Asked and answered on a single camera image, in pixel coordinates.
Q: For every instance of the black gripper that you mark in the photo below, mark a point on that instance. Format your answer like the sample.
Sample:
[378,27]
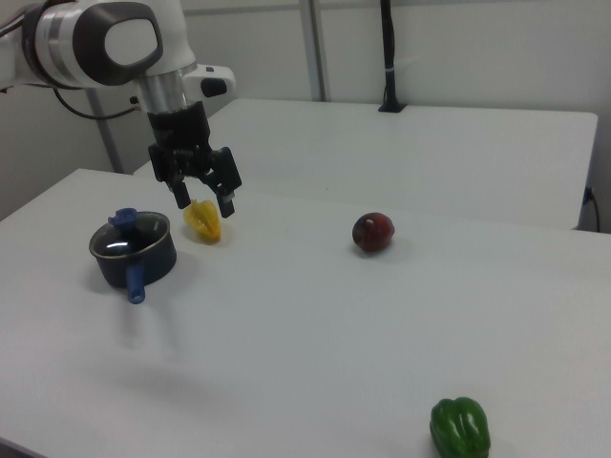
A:
[179,129]

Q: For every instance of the glass lid with blue knob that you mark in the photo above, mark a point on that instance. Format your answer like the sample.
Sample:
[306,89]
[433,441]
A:
[124,218]

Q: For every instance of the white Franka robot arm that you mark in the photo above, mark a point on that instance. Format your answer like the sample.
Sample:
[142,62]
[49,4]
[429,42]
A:
[71,43]

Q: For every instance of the yellow star fruit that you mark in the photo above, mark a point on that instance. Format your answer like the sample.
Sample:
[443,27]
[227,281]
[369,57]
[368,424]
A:
[205,224]

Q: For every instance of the red apple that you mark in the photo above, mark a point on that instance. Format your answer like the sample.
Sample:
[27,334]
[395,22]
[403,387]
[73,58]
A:
[374,234]

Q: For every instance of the black table clamp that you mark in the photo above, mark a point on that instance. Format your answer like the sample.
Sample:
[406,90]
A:
[390,47]

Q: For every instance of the green bell pepper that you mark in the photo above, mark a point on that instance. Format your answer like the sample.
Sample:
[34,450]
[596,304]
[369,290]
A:
[458,427]

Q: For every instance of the grey metal frame post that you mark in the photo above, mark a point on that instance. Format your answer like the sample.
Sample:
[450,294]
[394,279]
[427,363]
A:
[107,138]

